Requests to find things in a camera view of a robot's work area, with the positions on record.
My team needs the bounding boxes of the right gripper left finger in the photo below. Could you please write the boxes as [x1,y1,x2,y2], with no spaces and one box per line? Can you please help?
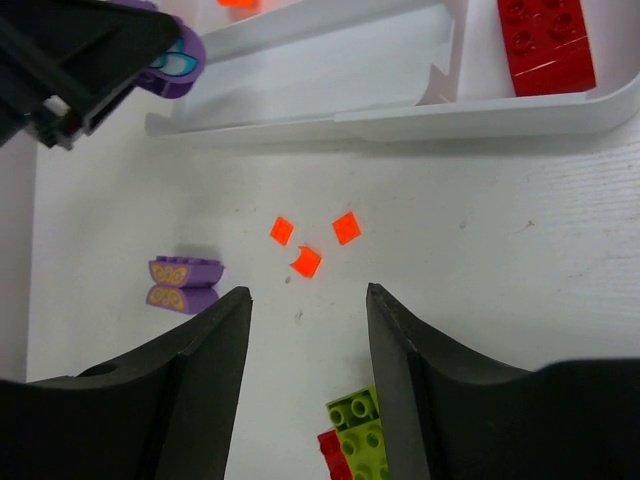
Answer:
[1,287,252,479]

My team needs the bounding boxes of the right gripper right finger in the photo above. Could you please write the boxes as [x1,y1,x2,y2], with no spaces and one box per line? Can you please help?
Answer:
[366,284,639,479]

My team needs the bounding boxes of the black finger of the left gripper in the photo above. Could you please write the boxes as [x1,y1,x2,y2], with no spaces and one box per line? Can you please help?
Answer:
[1,1,180,150]

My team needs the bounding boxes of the purple paw print lego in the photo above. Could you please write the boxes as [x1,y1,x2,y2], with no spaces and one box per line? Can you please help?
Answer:
[134,16,206,99]

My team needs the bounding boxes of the purple butterfly lego bricks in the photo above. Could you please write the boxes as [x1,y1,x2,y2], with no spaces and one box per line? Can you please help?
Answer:
[146,256,224,315]

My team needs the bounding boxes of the orange curved lego piece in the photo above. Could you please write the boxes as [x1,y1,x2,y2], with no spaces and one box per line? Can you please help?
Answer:
[218,0,259,9]

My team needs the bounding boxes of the small orange lego pieces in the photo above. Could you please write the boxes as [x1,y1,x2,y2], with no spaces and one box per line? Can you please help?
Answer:
[269,210,362,279]

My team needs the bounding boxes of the white compartment sorting tray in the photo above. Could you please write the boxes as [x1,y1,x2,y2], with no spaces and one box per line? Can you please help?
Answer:
[145,1,639,146]

